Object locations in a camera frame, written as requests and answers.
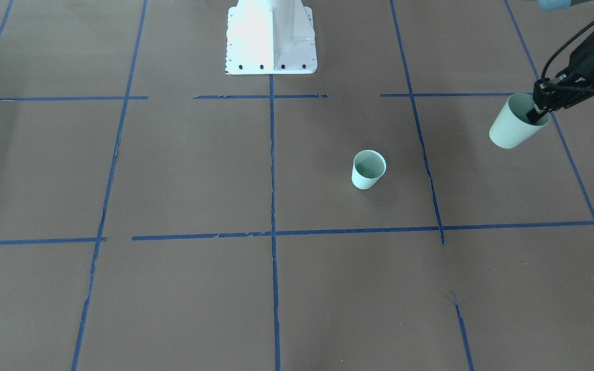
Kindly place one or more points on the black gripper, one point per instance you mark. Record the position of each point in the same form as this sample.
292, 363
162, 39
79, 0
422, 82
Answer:
592, 55

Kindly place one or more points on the light green cup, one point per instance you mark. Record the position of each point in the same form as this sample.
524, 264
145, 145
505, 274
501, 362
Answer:
510, 129
368, 167

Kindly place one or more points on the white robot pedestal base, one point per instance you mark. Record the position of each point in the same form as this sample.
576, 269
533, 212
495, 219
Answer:
270, 38

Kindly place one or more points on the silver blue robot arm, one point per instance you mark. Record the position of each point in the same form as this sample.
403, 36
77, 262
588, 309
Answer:
570, 86

